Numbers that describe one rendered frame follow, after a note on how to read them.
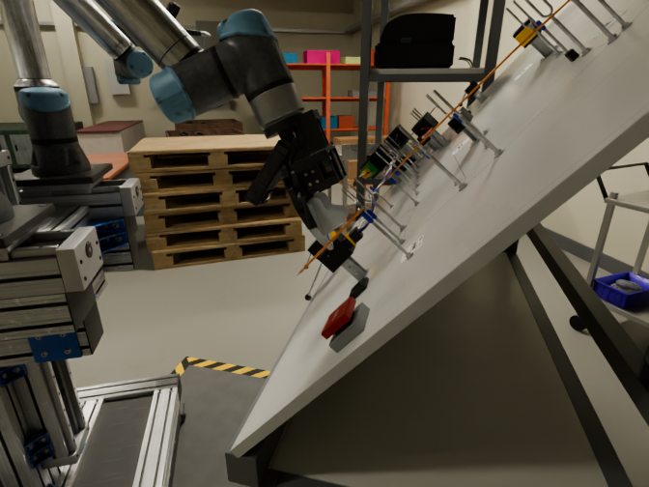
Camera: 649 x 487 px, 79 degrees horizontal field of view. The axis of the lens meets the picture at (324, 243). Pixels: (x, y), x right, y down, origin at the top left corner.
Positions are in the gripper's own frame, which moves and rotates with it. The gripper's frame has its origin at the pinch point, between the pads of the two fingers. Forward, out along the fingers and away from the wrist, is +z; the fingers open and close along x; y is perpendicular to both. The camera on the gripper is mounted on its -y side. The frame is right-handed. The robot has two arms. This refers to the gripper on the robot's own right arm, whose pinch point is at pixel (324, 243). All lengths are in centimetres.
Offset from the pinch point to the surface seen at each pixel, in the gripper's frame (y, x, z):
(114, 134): -430, 532, -172
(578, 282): 40, 29, 35
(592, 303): 40, 20, 35
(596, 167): 33.0, -20.5, -2.7
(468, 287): 18, 62, 44
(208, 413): -109, 73, 73
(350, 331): 3.2, -15.0, 8.9
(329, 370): -0.6, -17.9, 12.0
